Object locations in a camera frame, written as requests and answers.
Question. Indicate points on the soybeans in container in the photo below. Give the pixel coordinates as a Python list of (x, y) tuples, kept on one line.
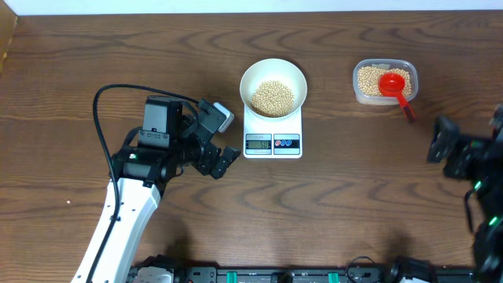
[(369, 77)]

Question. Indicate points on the red plastic measuring scoop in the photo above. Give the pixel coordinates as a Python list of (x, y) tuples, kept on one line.
[(393, 85)]

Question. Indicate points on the cardboard box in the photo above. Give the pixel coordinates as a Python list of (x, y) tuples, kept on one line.
[(8, 23)]

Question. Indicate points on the soybeans in bowl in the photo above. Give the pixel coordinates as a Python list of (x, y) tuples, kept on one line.
[(272, 99)]

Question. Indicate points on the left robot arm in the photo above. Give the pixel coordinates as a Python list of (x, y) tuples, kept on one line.
[(139, 176)]

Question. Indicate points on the clear plastic container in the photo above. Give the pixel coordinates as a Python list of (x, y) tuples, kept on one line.
[(385, 64)]

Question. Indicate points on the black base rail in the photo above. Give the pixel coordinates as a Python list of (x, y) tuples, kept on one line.
[(361, 269)]

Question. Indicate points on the white digital kitchen scale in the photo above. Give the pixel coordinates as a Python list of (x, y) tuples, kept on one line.
[(272, 138)]

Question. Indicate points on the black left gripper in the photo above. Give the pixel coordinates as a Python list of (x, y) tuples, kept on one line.
[(204, 163)]

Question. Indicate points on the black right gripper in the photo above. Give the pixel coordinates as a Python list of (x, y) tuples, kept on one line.
[(442, 142)]

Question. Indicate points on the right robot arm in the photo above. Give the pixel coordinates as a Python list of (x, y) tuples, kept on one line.
[(483, 208)]

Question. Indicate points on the white ceramic bowl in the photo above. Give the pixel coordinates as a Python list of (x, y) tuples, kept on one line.
[(274, 69)]

